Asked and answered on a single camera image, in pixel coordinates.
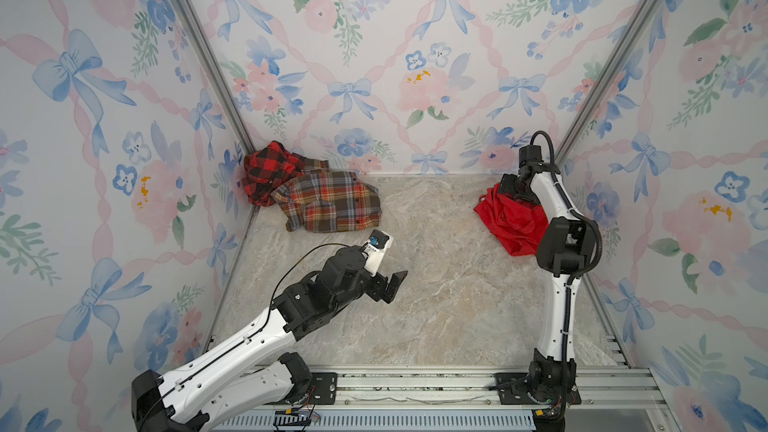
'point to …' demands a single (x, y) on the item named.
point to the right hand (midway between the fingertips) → (516, 189)
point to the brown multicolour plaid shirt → (322, 199)
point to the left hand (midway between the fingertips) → (391, 260)
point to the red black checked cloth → (266, 168)
